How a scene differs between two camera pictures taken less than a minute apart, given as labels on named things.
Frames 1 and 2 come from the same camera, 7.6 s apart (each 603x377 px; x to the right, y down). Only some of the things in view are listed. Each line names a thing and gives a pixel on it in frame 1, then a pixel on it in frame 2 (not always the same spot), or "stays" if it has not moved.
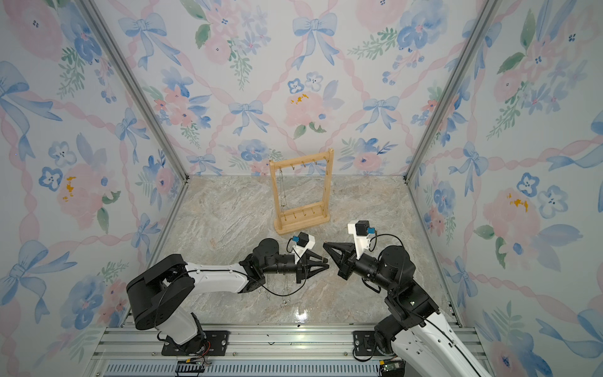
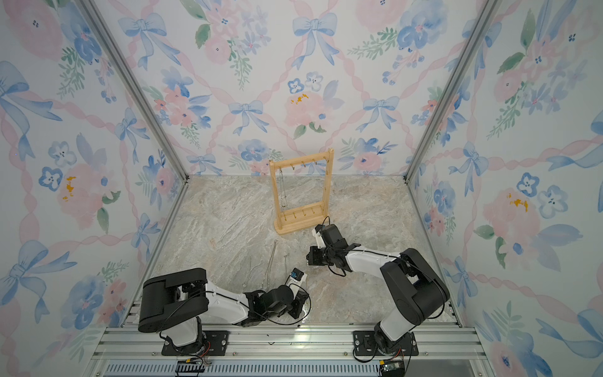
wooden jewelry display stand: (293, 221) stays
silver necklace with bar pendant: (282, 192) stays
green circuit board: (392, 368) stays
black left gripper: (303, 269) to (299, 301)
